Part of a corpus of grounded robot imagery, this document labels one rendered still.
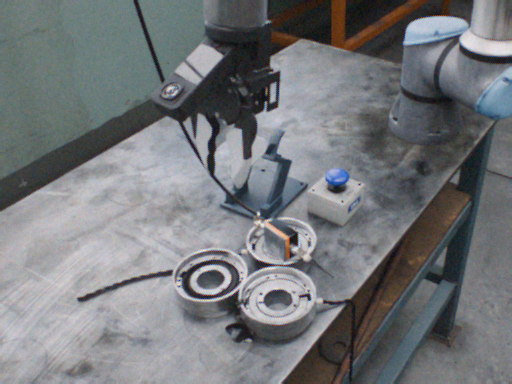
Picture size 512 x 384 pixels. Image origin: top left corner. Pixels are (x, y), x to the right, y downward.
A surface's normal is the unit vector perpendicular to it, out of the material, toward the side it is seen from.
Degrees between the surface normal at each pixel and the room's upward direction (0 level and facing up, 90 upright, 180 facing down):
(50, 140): 90
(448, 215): 0
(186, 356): 0
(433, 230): 0
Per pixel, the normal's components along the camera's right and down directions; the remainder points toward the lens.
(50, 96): 0.83, 0.32
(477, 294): 0.00, -0.82
